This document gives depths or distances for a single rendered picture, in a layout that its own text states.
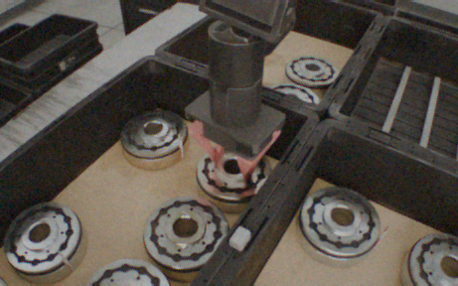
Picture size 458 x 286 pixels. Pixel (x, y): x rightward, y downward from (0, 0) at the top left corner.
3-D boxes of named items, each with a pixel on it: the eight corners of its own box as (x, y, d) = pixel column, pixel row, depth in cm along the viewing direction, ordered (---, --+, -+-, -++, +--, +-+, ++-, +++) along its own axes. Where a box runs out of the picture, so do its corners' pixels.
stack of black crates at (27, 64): (61, 156, 148) (25, 70, 116) (21, 134, 158) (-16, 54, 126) (118, 104, 173) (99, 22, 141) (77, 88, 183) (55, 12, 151)
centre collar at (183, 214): (194, 254, 39) (193, 251, 39) (157, 237, 41) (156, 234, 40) (214, 221, 42) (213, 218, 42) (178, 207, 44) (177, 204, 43)
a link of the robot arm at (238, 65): (196, 25, 32) (252, 39, 30) (230, 0, 36) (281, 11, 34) (199, 85, 37) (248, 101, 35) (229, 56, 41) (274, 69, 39)
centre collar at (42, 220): (36, 259, 38) (34, 257, 37) (16, 236, 40) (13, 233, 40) (67, 232, 41) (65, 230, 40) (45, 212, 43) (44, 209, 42)
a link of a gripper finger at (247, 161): (232, 146, 51) (233, 93, 44) (275, 169, 48) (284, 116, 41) (203, 176, 47) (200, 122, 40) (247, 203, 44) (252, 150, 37)
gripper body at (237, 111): (217, 94, 46) (216, 45, 41) (285, 126, 42) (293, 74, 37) (184, 121, 42) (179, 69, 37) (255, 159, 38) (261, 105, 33)
